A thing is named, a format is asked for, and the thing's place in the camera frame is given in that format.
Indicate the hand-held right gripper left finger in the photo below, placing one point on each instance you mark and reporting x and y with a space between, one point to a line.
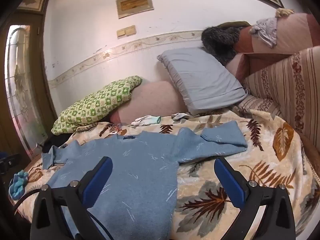
97 180

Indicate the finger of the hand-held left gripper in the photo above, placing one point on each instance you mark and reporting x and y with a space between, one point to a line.
10 163

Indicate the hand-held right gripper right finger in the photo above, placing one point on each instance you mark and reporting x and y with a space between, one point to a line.
228 180

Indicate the light blue knit sweater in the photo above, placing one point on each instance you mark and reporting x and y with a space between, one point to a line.
140 160

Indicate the light blue fluffy cloth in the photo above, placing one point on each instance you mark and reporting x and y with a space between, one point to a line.
18 183

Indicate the beige leaf print blanket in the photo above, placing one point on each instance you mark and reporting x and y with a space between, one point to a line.
250 150

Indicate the white gloves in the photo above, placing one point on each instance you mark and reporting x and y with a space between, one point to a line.
145 121

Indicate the green checked pillow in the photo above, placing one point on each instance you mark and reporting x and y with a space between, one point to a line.
100 102

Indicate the small grey sock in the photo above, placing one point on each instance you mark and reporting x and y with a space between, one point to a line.
181 115

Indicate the wooden door with stained glass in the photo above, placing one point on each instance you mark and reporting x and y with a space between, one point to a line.
22 80

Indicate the pink pillow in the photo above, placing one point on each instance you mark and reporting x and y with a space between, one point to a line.
150 100

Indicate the grey-blue pillow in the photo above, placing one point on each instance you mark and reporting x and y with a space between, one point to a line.
200 80

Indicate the dark furry garment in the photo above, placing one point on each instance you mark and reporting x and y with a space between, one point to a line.
220 42

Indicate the grey crumpled cloth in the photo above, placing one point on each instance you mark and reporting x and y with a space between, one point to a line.
267 30

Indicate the pink folded quilt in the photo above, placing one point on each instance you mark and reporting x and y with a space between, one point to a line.
295 35

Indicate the small beige cloth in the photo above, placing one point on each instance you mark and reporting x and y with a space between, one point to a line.
285 12

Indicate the beige light switch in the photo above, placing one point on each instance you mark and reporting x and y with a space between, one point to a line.
126 32

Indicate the beige wall panel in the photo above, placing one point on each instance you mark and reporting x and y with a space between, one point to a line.
135 3

